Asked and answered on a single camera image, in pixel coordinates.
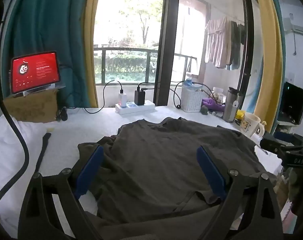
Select thin black cable over basket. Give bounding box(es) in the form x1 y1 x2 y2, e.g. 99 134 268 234
144 81 223 104

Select black door frame bar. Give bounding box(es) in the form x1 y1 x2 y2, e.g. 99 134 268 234
238 0 254 93

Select black charger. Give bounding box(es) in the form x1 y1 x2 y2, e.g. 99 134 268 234
134 90 145 105

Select tablet with red screen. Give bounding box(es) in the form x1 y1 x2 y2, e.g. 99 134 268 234
10 51 61 95

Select balcony railing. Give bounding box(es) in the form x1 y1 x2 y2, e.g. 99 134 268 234
93 47 199 83

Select blue-lidded container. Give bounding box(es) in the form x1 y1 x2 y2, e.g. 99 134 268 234
185 78 203 88

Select white air conditioner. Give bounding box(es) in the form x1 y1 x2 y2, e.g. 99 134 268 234
283 17 303 37

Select narrow yellow curtain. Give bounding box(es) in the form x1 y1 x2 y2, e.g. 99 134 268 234
84 0 103 108

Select purple cloth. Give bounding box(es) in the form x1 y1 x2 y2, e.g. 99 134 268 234
202 98 226 112

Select steel tumbler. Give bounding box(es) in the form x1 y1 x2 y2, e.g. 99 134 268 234
223 87 240 123

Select black cable of white charger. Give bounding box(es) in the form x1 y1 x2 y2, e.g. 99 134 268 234
74 80 123 114

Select wide yellow curtain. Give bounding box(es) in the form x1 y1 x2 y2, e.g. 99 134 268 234
252 0 285 130

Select cardboard box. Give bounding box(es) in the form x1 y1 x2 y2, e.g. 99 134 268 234
3 89 59 123

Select black box-shaped device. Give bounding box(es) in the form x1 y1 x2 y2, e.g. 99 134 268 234
277 81 303 126

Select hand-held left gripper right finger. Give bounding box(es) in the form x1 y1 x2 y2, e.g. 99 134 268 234
196 145 284 240

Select pale pink hanging clothes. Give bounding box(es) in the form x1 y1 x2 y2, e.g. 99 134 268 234
205 17 232 69

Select thick black cable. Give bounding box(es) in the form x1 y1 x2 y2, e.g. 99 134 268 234
0 5 31 205

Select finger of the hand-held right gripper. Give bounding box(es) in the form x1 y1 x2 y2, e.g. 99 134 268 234
260 138 292 158
273 132 303 147

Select black strap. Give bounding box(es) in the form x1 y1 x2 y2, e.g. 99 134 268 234
35 132 52 173

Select white woven basket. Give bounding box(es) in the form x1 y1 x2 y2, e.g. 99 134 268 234
181 85 204 112

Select white cartoon mug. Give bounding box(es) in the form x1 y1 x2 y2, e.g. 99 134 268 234
239 112 266 138

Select white power strip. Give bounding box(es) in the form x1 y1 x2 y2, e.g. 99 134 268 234
115 100 156 115

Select dark window post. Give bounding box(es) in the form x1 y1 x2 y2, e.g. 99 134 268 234
153 0 181 106

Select black looped cable with plug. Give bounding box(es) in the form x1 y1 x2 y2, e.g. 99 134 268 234
137 81 192 109

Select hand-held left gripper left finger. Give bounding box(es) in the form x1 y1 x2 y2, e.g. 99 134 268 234
18 145 104 240

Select dark hanging clothes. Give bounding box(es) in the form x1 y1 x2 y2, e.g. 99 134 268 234
227 21 246 70

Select black cable bundle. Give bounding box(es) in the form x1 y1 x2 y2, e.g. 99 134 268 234
55 107 68 122

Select dark grey t-shirt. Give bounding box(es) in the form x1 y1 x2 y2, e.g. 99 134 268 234
78 117 277 227

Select clear tablet stand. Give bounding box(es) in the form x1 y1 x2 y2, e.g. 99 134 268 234
9 81 66 98

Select teal curtain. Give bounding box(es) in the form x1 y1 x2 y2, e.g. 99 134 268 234
1 0 92 108

